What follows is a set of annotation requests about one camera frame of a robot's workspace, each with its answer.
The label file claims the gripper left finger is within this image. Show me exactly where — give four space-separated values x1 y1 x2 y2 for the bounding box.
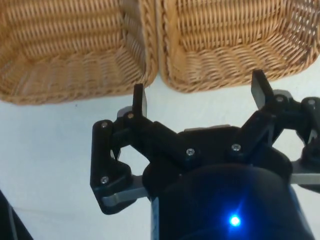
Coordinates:
89 83 199 216

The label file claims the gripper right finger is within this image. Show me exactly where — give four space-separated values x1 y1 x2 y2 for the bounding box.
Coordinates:
224 69 320 194

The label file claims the brown wicker basket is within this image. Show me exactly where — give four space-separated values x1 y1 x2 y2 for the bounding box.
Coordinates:
155 0 320 94
0 0 160 106

